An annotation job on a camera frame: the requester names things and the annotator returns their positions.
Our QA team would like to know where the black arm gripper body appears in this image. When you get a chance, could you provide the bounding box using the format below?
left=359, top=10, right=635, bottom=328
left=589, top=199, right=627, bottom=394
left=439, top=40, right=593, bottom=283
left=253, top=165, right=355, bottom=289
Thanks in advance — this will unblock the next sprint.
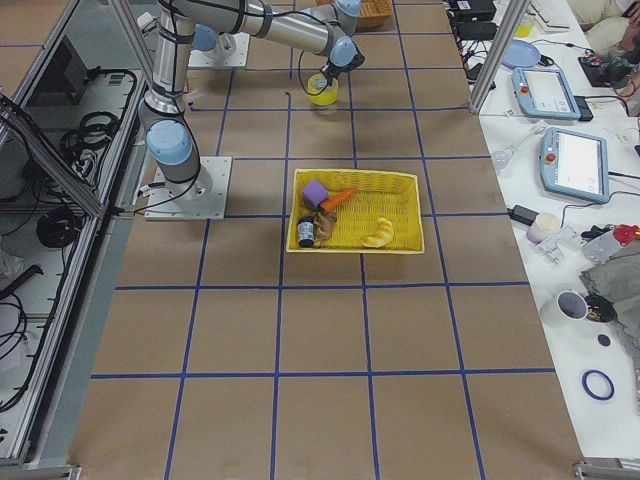
left=321, top=59, right=344, bottom=80

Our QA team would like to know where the yellow tape roll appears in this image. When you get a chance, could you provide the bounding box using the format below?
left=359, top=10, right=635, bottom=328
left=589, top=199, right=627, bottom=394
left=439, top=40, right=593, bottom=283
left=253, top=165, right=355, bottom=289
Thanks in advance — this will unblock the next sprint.
left=306, top=73, right=339, bottom=106

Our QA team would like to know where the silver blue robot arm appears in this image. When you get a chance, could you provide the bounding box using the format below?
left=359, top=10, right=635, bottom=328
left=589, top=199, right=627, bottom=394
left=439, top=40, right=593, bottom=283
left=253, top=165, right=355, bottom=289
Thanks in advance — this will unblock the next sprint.
left=139, top=1, right=200, bottom=184
left=176, top=1, right=365, bottom=81

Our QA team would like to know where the brown wicker basket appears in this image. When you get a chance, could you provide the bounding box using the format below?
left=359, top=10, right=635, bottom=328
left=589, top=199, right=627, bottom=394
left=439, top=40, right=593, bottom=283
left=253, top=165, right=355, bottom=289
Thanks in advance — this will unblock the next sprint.
left=313, top=0, right=393, bottom=32

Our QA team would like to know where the purple foam block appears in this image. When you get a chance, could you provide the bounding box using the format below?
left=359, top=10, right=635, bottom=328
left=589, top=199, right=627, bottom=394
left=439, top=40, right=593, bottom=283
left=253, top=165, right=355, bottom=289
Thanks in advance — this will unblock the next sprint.
left=302, top=180, right=329, bottom=208

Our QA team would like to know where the orange toy carrot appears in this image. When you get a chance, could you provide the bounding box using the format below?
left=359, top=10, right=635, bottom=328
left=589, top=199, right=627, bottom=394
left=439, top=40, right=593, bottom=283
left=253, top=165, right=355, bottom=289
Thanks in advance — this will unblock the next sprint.
left=319, top=188, right=357, bottom=213

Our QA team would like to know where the yellow woven plastic basket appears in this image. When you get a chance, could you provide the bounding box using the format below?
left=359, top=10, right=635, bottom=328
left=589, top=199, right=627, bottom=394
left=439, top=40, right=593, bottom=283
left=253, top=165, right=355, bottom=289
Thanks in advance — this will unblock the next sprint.
left=286, top=169, right=424, bottom=254

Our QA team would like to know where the small dark spice jar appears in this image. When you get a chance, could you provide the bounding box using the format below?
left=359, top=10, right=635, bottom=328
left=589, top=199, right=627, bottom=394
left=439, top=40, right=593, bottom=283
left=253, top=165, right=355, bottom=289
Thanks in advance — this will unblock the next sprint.
left=297, top=217, right=316, bottom=248

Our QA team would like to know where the toy croissant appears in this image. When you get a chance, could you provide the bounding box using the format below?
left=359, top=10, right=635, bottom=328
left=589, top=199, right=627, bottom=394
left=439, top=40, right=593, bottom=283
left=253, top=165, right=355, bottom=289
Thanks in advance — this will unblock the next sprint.
left=360, top=217, right=395, bottom=248

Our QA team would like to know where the blue plate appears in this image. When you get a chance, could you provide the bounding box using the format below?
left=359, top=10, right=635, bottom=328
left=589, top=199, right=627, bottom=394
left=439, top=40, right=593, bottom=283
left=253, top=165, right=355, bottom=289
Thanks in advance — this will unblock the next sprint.
left=502, top=39, right=541, bottom=69

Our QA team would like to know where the light bulb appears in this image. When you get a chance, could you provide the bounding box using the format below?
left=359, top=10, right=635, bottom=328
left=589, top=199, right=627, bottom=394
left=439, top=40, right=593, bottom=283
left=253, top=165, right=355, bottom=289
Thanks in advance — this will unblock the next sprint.
left=491, top=145, right=518, bottom=171

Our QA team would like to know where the far teach pendant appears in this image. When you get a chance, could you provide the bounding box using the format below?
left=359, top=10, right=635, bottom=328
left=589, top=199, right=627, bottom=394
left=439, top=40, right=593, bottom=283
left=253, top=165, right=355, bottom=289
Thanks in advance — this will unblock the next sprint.
left=511, top=67, right=581, bottom=120

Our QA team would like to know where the teach pendant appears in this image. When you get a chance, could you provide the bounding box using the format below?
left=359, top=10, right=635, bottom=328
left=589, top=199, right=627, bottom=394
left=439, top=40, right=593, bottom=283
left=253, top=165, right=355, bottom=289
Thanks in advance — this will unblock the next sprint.
left=539, top=127, right=610, bottom=204
left=511, top=67, right=581, bottom=120

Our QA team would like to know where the black power adapter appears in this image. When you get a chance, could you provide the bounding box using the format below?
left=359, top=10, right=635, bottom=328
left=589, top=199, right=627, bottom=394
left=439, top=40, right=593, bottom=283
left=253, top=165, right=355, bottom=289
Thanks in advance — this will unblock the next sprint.
left=507, top=205, right=539, bottom=227

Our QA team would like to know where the near teach pendant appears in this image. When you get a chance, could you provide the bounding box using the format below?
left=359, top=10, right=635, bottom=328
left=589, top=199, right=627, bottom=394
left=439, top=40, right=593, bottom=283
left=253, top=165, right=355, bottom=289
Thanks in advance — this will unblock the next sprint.
left=539, top=127, right=610, bottom=204

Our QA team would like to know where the white lavender jar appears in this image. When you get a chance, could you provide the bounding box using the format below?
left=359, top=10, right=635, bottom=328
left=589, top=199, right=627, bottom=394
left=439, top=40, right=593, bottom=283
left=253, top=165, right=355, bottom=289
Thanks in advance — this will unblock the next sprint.
left=526, top=212, right=560, bottom=244

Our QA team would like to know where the white mug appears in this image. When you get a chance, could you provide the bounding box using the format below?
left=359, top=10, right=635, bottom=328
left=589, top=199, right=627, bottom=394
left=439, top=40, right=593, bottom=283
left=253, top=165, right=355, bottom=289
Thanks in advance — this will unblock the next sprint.
left=540, top=290, right=589, bottom=327

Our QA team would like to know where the grey cloth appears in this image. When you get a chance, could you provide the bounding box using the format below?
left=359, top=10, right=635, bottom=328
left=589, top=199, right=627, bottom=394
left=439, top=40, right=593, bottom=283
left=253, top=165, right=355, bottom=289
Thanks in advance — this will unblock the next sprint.
left=580, top=245, right=639, bottom=349

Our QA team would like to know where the aluminium frame post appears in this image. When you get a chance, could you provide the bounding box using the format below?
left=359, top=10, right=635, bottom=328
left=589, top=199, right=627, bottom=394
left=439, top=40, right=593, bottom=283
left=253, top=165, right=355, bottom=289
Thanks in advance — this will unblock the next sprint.
left=468, top=0, right=529, bottom=114

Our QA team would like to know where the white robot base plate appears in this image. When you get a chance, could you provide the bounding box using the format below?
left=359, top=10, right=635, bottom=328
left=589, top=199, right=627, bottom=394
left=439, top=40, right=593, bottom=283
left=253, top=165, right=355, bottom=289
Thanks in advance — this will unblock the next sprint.
left=142, top=156, right=232, bottom=221

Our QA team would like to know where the blue rubber ring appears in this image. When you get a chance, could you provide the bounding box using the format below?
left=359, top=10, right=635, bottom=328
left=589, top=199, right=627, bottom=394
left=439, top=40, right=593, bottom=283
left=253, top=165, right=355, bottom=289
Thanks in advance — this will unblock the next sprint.
left=581, top=369, right=616, bottom=401

